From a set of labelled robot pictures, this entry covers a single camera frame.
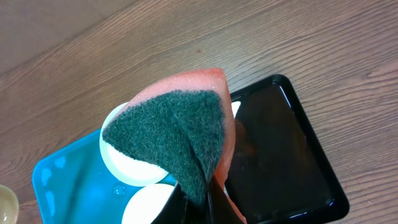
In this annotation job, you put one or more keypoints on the green-rimmed plate front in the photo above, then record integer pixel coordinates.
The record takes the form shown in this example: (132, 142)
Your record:
(145, 205)

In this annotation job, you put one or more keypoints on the red and green sponge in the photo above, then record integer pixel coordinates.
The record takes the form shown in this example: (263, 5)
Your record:
(213, 81)

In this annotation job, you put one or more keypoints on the green-rimmed plate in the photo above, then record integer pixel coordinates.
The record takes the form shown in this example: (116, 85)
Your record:
(9, 206)
(145, 205)

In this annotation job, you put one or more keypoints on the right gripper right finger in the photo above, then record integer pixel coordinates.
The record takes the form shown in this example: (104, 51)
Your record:
(218, 207)

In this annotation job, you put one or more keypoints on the teal plastic tray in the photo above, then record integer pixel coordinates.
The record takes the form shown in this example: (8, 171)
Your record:
(73, 185)

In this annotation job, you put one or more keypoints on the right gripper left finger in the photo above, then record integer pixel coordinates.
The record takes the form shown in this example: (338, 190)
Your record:
(174, 211)

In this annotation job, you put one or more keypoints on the black plastic tray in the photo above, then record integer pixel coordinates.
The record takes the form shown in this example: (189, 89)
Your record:
(279, 172)

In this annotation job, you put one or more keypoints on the blue-rimmed plate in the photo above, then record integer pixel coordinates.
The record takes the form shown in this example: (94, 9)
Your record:
(130, 168)

